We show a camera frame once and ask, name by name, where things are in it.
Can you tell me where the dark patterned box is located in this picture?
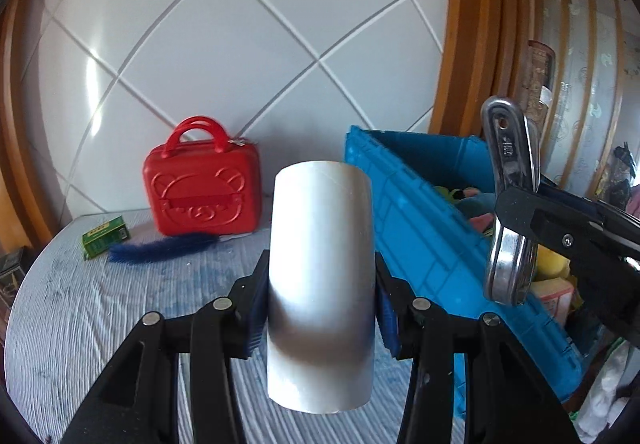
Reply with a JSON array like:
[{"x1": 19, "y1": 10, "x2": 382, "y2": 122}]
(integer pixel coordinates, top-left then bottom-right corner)
[{"x1": 0, "y1": 248, "x2": 27, "y2": 309}]

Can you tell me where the silver metal tool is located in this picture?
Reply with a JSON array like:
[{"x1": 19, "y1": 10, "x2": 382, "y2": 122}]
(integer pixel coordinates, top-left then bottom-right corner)
[{"x1": 480, "y1": 96, "x2": 543, "y2": 305}]

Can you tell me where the rolled patterned carpet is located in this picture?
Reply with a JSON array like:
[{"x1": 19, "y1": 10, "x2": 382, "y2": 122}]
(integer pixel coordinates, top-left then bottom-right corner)
[{"x1": 520, "y1": 40, "x2": 557, "y2": 135}]

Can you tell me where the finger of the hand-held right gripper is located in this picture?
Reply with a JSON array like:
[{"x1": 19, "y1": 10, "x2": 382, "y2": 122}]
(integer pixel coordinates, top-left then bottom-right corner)
[
  {"x1": 537, "y1": 176, "x2": 640, "y2": 229},
  {"x1": 495, "y1": 186, "x2": 640, "y2": 259}
]

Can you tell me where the wooden slatted partition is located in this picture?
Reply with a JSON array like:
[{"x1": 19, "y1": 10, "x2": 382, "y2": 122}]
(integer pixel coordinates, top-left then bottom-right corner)
[{"x1": 525, "y1": 0, "x2": 640, "y2": 205}]

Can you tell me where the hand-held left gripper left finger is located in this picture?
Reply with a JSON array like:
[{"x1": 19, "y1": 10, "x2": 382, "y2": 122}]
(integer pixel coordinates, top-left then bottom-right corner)
[{"x1": 60, "y1": 249, "x2": 273, "y2": 444}]

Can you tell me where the small green box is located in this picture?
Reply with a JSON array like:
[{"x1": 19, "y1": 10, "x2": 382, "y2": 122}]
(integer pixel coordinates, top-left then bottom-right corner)
[{"x1": 82, "y1": 216, "x2": 132, "y2": 261}]

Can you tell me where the blue feather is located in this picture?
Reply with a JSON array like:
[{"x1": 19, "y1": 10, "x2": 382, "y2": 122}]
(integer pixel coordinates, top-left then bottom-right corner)
[{"x1": 108, "y1": 232, "x2": 221, "y2": 266}]

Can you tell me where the dark hanging clothing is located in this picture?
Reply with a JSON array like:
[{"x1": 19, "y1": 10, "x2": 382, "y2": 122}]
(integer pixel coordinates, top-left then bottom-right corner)
[{"x1": 607, "y1": 141, "x2": 640, "y2": 205}]

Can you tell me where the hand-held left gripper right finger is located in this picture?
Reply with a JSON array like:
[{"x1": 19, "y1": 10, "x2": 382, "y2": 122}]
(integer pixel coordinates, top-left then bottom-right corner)
[{"x1": 372, "y1": 254, "x2": 583, "y2": 444}]

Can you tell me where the blue plastic crate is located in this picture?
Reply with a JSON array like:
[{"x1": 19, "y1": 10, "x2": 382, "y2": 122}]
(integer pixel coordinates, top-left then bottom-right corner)
[{"x1": 344, "y1": 125, "x2": 586, "y2": 415}]

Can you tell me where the white plastic tube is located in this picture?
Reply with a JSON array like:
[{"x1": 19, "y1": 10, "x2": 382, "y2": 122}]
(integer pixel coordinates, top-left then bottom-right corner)
[{"x1": 267, "y1": 161, "x2": 375, "y2": 414}]

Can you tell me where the white crumpled cloth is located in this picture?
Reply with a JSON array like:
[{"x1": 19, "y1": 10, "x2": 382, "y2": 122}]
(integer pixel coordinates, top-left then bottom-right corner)
[{"x1": 575, "y1": 339, "x2": 640, "y2": 444}]

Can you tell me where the red toy suitcase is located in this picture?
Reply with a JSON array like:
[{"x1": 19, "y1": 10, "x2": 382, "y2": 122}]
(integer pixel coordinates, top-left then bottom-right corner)
[{"x1": 143, "y1": 116, "x2": 263, "y2": 239}]

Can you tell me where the blue pink pig plush toy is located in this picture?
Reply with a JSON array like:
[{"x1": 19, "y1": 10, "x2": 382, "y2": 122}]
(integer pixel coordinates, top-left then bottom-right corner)
[{"x1": 452, "y1": 189, "x2": 498, "y2": 237}]

